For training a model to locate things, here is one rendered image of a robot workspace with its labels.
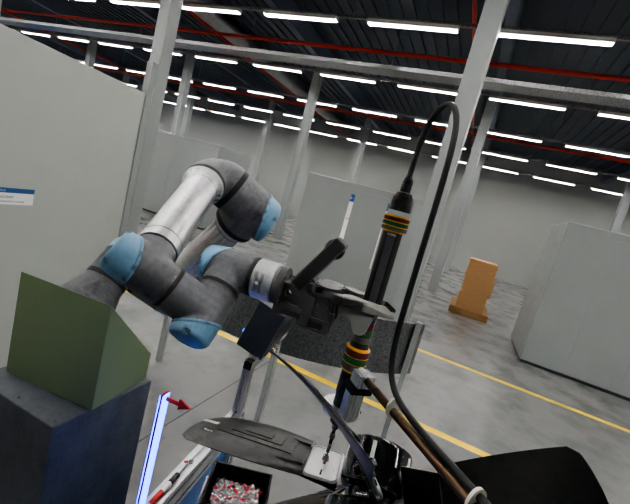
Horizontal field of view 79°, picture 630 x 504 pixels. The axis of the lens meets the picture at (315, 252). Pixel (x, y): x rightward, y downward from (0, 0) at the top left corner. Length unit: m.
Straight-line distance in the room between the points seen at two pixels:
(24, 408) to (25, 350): 0.16
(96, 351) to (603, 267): 6.51
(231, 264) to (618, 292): 6.52
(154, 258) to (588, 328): 6.62
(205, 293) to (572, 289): 6.40
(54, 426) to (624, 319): 6.74
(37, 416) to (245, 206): 0.69
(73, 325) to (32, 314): 0.13
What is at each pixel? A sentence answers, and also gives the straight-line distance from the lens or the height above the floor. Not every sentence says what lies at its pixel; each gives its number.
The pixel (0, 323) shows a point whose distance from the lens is 2.55.
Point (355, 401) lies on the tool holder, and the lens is 0.70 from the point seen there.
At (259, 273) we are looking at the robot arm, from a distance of 0.68.
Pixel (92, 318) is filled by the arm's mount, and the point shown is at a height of 1.23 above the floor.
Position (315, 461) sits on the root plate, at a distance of 0.81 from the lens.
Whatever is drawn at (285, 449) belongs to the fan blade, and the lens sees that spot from 0.81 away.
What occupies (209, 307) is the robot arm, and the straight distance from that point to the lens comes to 0.66.
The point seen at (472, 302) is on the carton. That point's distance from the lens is 8.84.
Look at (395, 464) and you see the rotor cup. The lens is 0.77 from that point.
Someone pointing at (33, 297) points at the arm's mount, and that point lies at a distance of 1.21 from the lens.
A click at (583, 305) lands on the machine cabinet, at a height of 1.12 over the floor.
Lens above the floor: 1.66
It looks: 8 degrees down
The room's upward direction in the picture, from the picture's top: 15 degrees clockwise
